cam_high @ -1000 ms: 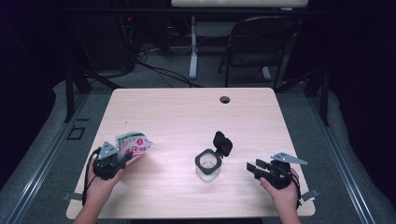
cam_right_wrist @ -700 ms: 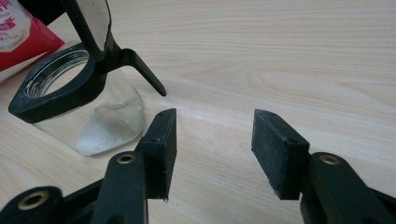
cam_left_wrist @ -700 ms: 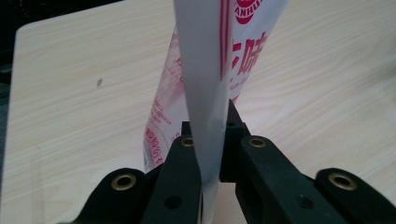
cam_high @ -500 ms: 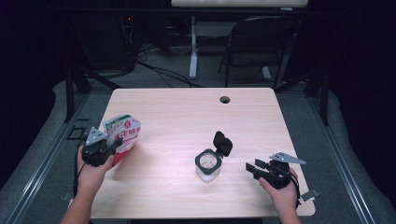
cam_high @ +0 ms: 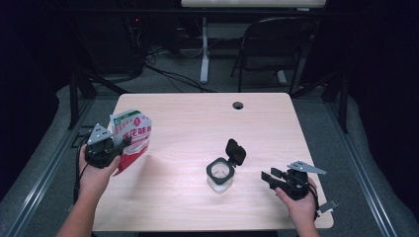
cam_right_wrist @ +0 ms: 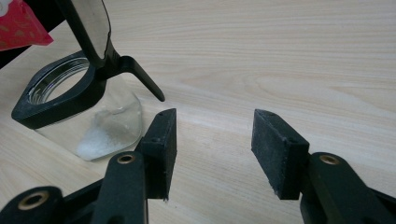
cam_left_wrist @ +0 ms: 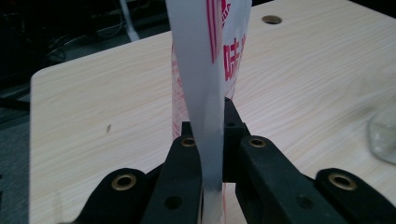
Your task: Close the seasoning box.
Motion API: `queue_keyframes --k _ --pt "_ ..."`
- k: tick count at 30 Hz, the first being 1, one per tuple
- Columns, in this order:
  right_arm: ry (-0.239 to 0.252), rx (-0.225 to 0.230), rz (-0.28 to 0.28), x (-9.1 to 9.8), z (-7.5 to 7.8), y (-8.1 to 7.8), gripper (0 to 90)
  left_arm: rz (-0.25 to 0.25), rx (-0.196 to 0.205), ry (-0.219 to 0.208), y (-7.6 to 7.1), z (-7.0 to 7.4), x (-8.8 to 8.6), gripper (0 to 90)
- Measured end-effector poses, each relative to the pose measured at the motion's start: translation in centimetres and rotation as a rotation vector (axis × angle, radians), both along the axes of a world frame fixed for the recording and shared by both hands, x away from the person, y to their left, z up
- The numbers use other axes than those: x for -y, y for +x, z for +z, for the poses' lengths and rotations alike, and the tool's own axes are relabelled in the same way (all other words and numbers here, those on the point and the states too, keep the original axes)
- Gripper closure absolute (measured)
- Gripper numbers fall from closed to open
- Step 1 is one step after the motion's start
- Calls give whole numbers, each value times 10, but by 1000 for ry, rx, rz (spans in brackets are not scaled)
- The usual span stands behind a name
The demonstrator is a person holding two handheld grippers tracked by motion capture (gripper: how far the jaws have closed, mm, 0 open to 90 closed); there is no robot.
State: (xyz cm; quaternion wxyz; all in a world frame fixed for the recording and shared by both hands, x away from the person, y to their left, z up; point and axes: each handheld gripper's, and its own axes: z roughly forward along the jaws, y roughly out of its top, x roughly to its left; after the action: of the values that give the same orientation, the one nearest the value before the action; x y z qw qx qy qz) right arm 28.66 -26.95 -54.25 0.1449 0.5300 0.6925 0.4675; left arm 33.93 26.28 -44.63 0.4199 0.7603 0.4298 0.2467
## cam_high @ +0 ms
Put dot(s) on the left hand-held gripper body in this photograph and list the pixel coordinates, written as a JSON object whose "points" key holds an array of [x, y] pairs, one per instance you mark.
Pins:
{"points": [[100, 154]]}

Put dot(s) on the dark computer tower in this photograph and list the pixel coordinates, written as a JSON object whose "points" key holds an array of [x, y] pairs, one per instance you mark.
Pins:
{"points": [[115, 46]]}

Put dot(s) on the person's left hand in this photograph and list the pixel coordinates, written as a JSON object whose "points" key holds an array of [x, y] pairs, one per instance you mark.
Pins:
{"points": [[95, 181]]}

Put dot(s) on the clear jar with black lid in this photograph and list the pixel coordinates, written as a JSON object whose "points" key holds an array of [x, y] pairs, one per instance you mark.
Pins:
{"points": [[220, 179]]}

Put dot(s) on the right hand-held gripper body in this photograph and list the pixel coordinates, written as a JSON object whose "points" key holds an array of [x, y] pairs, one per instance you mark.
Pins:
{"points": [[296, 186]]}

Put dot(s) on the aluminium floor rail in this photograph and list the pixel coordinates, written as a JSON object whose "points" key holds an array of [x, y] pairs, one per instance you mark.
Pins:
{"points": [[359, 164], [42, 177]]}

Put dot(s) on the black metal stand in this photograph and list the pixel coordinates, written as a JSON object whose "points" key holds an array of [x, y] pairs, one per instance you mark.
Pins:
{"points": [[74, 98], [344, 105]]}

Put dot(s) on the white desk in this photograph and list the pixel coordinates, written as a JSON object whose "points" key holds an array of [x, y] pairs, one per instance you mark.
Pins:
{"points": [[205, 49]]}

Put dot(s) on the pink plastic seasoning bag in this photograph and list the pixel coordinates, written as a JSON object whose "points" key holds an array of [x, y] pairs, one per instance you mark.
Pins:
{"points": [[135, 128]]}

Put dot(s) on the black folding chair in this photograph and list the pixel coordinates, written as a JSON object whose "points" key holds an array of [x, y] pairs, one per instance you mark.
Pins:
{"points": [[273, 42]]}

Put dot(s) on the person's right hand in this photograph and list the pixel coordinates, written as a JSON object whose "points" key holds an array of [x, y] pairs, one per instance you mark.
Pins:
{"points": [[303, 210]]}

